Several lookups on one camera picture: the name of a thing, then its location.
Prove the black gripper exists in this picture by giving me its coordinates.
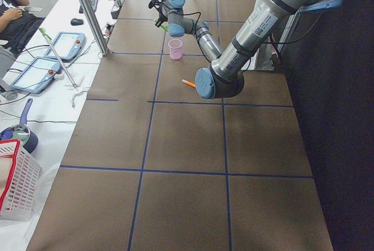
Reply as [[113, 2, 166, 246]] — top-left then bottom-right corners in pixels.
[[158, 11, 167, 23]]

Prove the green highlighter pen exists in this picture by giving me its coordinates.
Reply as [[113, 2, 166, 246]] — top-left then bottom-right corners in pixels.
[[154, 19, 168, 33]]

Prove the orange highlighter pen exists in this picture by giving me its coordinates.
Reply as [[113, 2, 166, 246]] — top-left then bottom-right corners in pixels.
[[182, 80, 196, 88]]

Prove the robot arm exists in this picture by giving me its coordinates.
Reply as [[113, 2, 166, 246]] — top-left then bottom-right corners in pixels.
[[148, 0, 343, 99]]

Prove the pink mesh pen holder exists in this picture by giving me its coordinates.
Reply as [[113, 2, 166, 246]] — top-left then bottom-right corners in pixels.
[[168, 39, 183, 60]]

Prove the black computer mouse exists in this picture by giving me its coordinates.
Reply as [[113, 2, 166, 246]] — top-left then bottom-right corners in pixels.
[[70, 18, 84, 26]]

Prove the far teach pendant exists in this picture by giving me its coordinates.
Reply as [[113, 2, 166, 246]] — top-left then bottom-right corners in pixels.
[[46, 32, 86, 62]]

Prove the teach pendant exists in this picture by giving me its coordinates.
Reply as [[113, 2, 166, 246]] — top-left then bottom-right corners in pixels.
[[10, 57, 61, 94], [46, 32, 86, 62]]

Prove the metal reacher grabber tool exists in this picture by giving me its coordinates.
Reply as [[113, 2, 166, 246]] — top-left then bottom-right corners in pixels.
[[39, 27, 87, 108]]

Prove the near teach pendant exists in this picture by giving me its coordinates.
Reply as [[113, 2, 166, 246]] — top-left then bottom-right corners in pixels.
[[10, 57, 61, 94]]

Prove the seated person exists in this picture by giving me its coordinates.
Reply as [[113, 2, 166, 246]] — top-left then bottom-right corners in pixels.
[[1, 0, 44, 56]]

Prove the blue frying pan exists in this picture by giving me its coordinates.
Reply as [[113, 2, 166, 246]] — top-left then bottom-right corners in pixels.
[[1, 98, 39, 153]]

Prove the red white plastic basket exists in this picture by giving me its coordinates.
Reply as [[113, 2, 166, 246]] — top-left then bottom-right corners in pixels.
[[1, 139, 41, 225]]

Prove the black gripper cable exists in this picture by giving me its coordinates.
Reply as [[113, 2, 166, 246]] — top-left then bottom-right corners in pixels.
[[148, 0, 202, 23]]

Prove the aluminium frame post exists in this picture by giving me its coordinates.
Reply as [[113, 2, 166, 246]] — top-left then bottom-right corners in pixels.
[[79, 0, 109, 56]]

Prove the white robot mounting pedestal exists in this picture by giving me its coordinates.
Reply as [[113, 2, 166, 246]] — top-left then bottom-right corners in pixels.
[[254, 12, 300, 71]]

